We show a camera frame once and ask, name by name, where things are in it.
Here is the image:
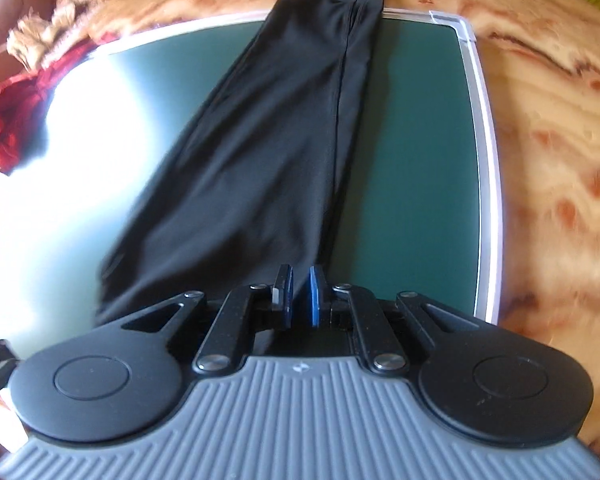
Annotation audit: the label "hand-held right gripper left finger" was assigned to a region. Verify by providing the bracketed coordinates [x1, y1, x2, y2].
[120, 264, 296, 376]

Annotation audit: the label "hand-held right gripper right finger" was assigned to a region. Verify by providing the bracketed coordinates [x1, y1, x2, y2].
[305, 264, 481, 376]

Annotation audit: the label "black pants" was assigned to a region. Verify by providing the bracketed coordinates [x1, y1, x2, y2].
[94, 0, 392, 356]

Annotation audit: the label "green table mat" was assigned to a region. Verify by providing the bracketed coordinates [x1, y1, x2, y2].
[0, 7, 503, 341]

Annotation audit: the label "red garment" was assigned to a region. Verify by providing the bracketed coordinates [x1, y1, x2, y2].
[0, 32, 118, 176]

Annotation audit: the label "carved wooden table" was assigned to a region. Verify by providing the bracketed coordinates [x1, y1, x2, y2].
[55, 0, 600, 426]

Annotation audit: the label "beige fringed knit cloth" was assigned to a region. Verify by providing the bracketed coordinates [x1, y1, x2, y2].
[0, 2, 96, 68]

